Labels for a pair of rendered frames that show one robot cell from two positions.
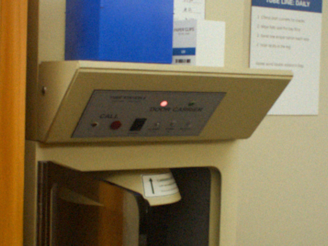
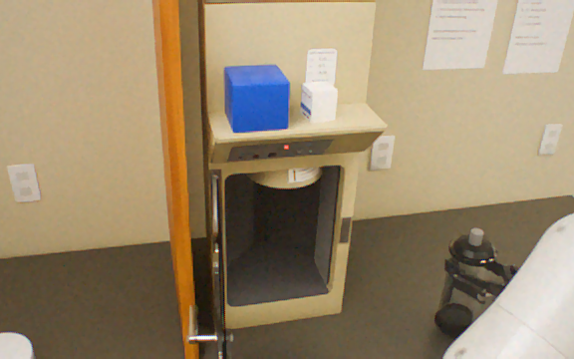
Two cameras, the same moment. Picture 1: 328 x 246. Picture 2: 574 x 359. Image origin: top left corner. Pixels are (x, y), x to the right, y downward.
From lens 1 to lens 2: 0.51 m
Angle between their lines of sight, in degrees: 32
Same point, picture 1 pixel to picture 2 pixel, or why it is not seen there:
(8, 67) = (172, 140)
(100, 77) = (233, 143)
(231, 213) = (350, 192)
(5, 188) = (176, 204)
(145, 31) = (266, 111)
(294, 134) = (461, 82)
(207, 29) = (322, 98)
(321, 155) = (482, 98)
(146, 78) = (267, 141)
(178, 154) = (311, 160)
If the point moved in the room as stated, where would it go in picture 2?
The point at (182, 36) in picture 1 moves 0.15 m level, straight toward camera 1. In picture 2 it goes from (306, 98) to (278, 129)
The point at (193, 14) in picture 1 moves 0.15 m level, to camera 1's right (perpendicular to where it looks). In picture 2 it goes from (326, 68) to (404, 79)
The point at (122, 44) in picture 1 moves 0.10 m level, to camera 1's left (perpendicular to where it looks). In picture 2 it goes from (248, 122) to (196, 113)
